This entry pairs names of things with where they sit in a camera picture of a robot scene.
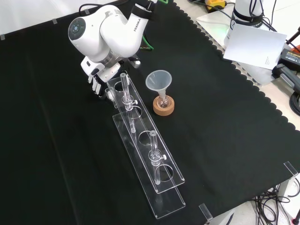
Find black tripod with red joint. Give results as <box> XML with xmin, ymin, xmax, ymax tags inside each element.
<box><xmin>285</xmin><ymin>26</ymin><xmax>300</xmax><ymax>53</ymax></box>

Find black bench cloth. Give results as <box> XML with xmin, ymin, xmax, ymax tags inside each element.
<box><xmin>0</xmin><ymin>0</ymin><xmax>300</xmax><ymax>225</ymax></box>

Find yellow stop button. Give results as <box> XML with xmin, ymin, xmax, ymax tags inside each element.
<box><xmin>204</xmin><ymin>0</ymin><xmax>227</xmax><ymax>12</ymax></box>

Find pale board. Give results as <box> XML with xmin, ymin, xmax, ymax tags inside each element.
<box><xmin>222</xmin><ymin>24</ymin><xmax>288</xmax><ymax>71</ymax></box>

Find green cable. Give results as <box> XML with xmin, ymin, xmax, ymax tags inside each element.
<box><xmin>140</xmin><ymin>0</ymin><xmax>170</xmax><ymax>52</ymax></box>

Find black and orange power box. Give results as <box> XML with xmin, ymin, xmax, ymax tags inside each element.
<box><xmin>279</xmin><ymin>47</ymin><xmax>300</xmax><ymax>69</ymax></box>

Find clear plastic funnel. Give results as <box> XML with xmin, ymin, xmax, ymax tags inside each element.
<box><xmin>145</xmin><ymin>69</ymin><xmax>173</xmax><ymax>100</ymax></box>

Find coiled black cable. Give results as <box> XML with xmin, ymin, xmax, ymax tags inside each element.
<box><xmin>289</xmin><ymin>90</ymin><xmax>300</xmax><ymax>117</ymax></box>

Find cork ring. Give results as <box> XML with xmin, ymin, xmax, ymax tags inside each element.
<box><xmin>153</xmin><ymin>96</ymin><xmax>175</xmax><ymax>116</ymax></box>

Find black stop button cable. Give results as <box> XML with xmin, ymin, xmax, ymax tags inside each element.
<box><xmin>191</xmin><ymin>0</ymin><xmax>233</xmax><ymax>20</ymax></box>

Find clear acrylic funnel stand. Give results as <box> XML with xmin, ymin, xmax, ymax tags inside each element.
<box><xmin>105</xmin><ymin>72</ymin><xmax>187</xmax><ymax>220</ymax></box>

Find metal base plate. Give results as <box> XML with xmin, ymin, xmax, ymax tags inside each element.
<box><xmin>195</xmin><ymin>10</ymin><xmax>276</xmax><ymax>86</ymax></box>

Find grey and black clamp tool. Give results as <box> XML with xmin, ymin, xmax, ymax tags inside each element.
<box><xmin>271</xmin><ymin>63</ymin><xmax>300</xmax><ymax>92</ymax></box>

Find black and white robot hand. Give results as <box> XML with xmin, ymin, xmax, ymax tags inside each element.
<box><xmin>80</xmin><ymin>56</ymin><xmax>123</xmax><ymax>98</ymax></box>

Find small round-bottom glass flask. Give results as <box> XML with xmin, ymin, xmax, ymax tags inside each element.
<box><xmin>157</xmin><ymin>92</ymin><xmax>170</xmax><ymax>109</ymax></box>

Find small clear weighing funnel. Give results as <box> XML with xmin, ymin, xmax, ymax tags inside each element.
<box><xmin>104</xmin><ymin>87</ymin><xmax>116</xmax><ymax>102</ymax></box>

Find clear cloth clip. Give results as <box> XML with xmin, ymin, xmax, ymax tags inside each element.
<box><xmin>283</xmin><ymin>161</ymin><xmax>300</xmax><ymax>180</ymax></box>
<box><xmin>198</xmin><ymin>203</ymin><xmax>213</xmax><ymax>223</ymax></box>

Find black floor cables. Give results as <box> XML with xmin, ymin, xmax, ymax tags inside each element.
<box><xmin>253</xmin><ymin>177</ymin><xmax>300</xmax><ymax>225</ymax></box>

